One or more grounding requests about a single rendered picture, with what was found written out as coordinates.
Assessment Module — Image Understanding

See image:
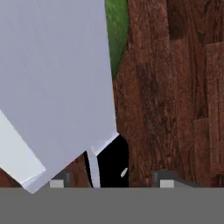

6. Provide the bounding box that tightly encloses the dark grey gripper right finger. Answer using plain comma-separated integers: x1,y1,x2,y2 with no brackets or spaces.
152,170,203,189

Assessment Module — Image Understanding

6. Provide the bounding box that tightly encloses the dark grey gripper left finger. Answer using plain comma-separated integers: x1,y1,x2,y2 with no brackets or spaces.
47,170,73,189

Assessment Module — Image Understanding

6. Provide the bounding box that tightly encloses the green avocado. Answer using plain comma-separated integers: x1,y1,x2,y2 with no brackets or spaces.
104,0,130,81

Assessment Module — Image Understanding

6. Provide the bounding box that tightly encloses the black-handled knife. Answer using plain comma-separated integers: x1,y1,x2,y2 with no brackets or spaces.
82,134,130,189

